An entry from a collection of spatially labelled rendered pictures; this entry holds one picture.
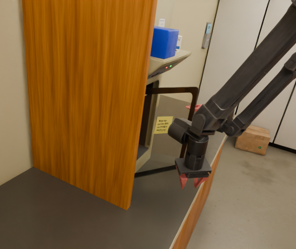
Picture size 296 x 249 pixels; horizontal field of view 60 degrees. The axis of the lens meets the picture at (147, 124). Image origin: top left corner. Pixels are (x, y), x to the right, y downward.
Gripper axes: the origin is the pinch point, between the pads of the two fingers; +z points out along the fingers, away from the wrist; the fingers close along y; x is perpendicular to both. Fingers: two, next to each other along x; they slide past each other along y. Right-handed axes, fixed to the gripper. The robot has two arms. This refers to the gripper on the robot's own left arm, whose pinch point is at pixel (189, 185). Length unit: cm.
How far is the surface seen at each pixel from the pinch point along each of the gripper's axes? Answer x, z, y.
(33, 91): -39, -16, 54
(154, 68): -21.2, -32.1, 10.3
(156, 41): -25.4, -39.8, 9.6
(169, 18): -51, -42, 0
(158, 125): -27.5, -6.2, 5.6
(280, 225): -72, 135, -130
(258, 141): -199, 135, -177
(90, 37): -27, -40, 30
